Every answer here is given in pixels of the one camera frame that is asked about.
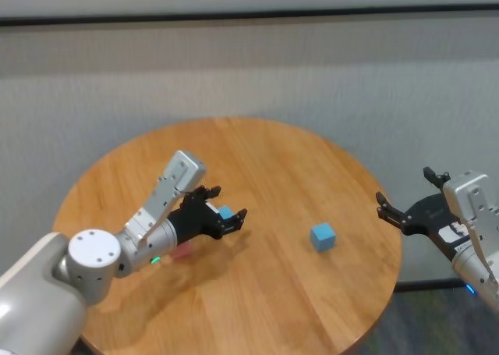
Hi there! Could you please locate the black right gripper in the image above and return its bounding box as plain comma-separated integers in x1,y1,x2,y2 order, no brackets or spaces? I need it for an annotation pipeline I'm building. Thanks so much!
375,166,472,264

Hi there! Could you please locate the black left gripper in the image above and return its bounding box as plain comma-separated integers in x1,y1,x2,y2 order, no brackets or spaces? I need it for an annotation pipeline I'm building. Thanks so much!
167,183,249,250

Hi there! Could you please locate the pink cube block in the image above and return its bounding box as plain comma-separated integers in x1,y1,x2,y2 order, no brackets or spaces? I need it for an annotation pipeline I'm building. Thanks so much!
171,241,194,261

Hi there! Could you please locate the black wall rail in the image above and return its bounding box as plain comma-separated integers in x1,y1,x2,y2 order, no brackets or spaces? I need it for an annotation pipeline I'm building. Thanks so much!
0,3,499,27

